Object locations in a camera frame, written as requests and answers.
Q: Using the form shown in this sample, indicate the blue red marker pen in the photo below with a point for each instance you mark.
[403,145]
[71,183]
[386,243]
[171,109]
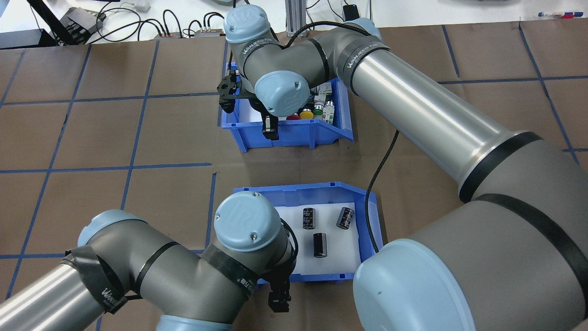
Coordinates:
[558,15]

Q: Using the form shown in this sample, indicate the red mushroom emergency button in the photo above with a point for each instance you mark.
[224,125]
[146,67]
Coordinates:
[294,117]

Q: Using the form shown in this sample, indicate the yellow mushroom push button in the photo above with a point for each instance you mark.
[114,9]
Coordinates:
[306,114]

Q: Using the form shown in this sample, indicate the blue push-button storage bin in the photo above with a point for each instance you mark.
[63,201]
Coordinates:
[298,134]

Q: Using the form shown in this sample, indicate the black cylindrical capacitor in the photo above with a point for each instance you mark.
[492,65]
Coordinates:
[345,218]
[309,218]
[320,245]

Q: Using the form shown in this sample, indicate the small black camera box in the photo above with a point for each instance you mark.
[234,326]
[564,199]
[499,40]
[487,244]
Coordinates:
[351,14]

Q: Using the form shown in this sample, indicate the blue capacitor storage bin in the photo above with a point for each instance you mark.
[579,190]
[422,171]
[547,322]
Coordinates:
[321,192]

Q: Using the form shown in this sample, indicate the dark grey device box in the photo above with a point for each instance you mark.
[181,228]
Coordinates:
[82,25]

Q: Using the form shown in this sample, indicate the orange black usb hub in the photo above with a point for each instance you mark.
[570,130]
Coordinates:
[209,32]
[167,34]

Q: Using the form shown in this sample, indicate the tall silver aluminium post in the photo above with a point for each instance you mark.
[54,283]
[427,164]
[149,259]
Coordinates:
[296,16]

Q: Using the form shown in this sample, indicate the small white adapter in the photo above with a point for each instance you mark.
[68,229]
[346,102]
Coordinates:
[142,6]

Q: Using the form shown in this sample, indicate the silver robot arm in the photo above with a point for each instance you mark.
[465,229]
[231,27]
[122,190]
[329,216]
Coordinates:
[436,119]
[183,271]

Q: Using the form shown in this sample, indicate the black camera stand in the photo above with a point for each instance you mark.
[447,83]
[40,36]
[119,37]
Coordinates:
[23,39]

